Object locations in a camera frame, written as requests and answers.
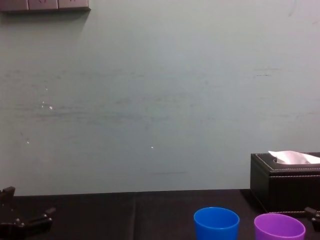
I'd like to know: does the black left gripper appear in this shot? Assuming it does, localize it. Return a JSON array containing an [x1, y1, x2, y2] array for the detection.
[[0, 186, 57, 240]]

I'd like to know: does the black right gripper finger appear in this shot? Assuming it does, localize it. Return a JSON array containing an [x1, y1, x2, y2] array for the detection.
[[303, 206, 320, 224]]

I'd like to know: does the purple plastic cup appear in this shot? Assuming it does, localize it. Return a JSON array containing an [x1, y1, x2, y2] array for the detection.
[[253, 212, 306, 240]]

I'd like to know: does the black leather tissue box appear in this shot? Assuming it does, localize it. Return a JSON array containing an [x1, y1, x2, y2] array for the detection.
[[250, 151, 320, 218]]

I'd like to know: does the white tissue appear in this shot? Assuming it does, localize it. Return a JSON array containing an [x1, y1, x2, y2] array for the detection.
[[267, 150, 320, 165]]

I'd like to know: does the blue plastic cup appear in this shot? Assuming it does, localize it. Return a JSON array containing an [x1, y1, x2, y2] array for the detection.
[[193, 206, 240, 240]]

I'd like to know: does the black table cloth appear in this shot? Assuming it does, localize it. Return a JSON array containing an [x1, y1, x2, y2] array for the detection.
[[0, 188, 320, 240]]

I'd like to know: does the white wall socket plate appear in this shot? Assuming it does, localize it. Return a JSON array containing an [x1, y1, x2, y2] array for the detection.
[[27, 0, 59, 11], [0, 0, 29, 12], [57, 0, 91, 11]]

